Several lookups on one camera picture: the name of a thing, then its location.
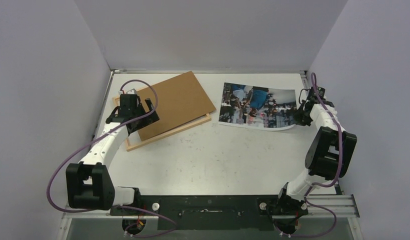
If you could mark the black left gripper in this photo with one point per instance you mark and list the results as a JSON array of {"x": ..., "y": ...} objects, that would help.
[{"x": 148, "y": 120}]

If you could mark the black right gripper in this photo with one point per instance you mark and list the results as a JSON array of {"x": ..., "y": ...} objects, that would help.
[{"x": 302, "y": 112}]

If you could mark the brown frame backing board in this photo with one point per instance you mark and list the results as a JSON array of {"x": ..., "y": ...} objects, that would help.
[{"x": 181, "y": 99}]

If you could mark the colour printed photo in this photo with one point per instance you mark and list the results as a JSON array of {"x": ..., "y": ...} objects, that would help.
[{"x": 257, "y": 107}]

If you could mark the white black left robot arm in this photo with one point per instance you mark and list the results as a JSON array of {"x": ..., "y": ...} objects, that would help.
[{"x": 89, "y": 184}]

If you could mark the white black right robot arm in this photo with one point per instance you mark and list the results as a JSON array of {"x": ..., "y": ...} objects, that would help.
[{"x": 327, "y": 158}]

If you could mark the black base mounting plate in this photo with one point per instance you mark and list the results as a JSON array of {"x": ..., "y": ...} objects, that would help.
[{"x": 214, "y": 223}]

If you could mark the aluminium front extrusion rail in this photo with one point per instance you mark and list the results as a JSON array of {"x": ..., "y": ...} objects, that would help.
[{"x": 178, "y": 207}]

